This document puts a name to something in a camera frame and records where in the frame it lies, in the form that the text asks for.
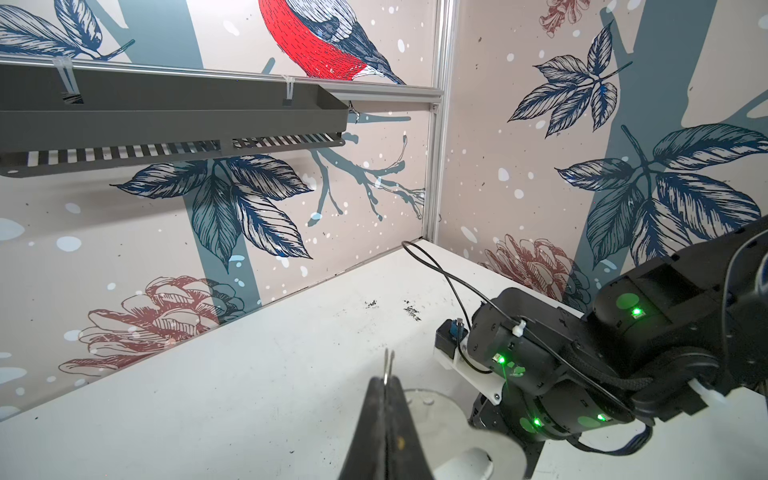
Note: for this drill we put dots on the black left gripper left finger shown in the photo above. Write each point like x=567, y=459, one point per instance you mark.
x=366, y=457

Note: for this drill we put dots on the black wall basket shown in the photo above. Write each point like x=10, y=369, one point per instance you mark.
x=57, y=118

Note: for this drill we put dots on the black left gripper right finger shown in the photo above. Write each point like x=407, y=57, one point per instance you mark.
x=404, y=457

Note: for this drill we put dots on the silver keyring on holder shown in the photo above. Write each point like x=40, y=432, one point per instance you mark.
x=388, y=365

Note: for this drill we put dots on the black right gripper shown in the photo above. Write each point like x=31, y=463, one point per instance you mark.
x=487, y=416

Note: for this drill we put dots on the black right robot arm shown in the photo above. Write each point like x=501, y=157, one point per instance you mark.
x=669, y=337

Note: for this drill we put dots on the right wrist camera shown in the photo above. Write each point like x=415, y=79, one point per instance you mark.
x=450, y=351

